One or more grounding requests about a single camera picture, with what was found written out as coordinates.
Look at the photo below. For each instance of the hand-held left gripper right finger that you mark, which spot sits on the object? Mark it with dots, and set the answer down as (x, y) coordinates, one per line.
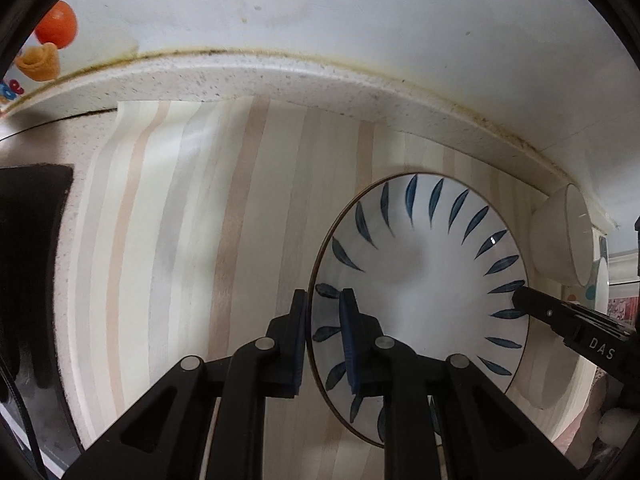
(349, 347)

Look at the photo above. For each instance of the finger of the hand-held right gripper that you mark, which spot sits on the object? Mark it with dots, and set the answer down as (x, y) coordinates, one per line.
(542, 308)

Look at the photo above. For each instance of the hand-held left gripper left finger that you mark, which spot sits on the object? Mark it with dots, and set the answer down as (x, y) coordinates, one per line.
(299, 347)

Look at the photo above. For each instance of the white plate blue leaf pattern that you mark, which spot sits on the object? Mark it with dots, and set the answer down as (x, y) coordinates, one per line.
(430, 280)

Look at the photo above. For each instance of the person's right hand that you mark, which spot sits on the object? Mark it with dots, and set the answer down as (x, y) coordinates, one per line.
(616, 427)

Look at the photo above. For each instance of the white bowl coloured dots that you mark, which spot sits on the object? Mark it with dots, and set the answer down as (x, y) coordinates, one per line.
(597, 285)

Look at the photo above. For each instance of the plain white bowl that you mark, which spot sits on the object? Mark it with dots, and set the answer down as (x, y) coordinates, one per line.
(557, 235)

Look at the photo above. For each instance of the striped table mat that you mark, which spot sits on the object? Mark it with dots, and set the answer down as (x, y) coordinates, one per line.
(200, 240)

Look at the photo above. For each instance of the black object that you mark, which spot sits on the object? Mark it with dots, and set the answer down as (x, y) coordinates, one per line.
(30, 270)

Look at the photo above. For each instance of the orange ball wall sticker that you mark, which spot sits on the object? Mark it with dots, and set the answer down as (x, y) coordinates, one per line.
(57, 22)

